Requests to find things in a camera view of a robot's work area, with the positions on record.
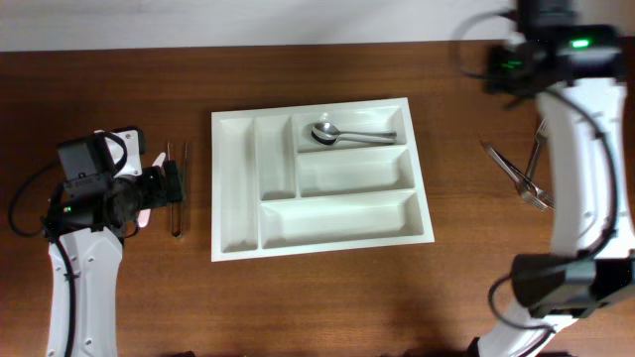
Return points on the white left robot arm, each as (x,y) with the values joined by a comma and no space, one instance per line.
(86,233)

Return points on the large metal spoon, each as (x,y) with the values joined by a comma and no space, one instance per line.
(331,141)
(326,129)

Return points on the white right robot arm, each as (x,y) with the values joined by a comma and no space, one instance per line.
(576,74)

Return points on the white cutlery tray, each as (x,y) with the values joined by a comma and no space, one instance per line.
(276,191)

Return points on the long metal tongs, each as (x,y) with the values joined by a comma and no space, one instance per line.
(177,209)

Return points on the pink plastic knife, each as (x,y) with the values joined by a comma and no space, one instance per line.
(144,215)

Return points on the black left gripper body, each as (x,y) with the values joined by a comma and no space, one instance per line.
(147,190)

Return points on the metal fork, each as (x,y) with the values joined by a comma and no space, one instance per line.
(541,194)
(522,189)
(541,139)

